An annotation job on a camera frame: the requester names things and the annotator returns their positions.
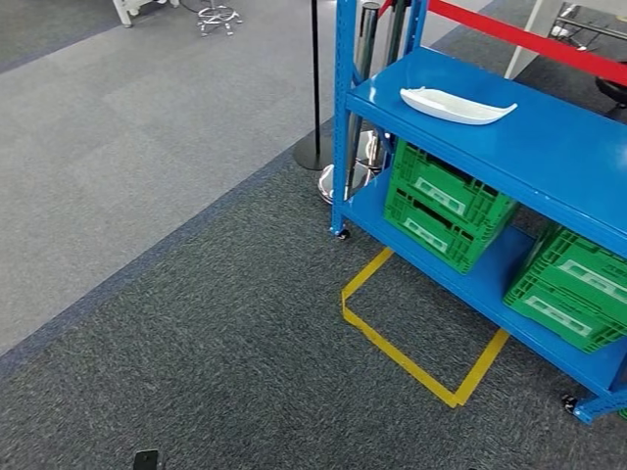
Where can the black stanchion post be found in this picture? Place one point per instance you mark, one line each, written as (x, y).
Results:
(316, 78)

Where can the blue metal shelf rack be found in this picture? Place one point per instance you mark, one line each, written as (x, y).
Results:
(563, 143)

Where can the black power strip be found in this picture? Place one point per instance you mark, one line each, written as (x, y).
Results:
(568, 36)

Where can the white furniture foot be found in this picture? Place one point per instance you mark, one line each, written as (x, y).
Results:
(127, 10)

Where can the white plastic trim part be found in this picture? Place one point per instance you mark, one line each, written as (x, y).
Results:
(455, 107)

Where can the yellow floor tape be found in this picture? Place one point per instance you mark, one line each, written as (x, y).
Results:
(392, 353)

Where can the chrome stool base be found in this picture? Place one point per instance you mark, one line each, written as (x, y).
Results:
(217, 16)

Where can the red barrier belt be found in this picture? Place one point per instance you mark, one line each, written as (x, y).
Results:
(514, 39)

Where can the white desk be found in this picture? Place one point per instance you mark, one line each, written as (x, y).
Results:
(521, 45)

